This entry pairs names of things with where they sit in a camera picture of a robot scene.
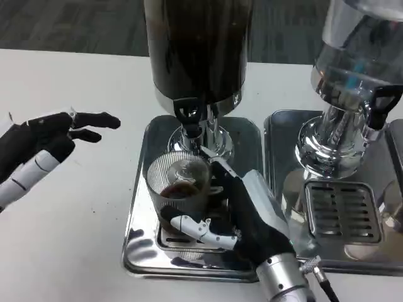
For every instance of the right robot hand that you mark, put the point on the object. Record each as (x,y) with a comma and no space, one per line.
(248,217)

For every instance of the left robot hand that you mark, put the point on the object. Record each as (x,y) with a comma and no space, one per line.
(34,138)

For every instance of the clear ribbed glass cup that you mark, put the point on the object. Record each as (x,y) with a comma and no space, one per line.
(176,185)

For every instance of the silver right robot forearm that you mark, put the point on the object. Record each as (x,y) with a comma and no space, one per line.
(283,280)

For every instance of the steel drip tray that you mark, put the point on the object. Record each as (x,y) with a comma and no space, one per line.
(289,188)
(138,251)

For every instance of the clear water dispenser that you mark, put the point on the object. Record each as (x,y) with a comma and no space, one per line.
(346,78)

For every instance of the dark drink dispenser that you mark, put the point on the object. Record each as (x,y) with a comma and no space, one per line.
(198,47)

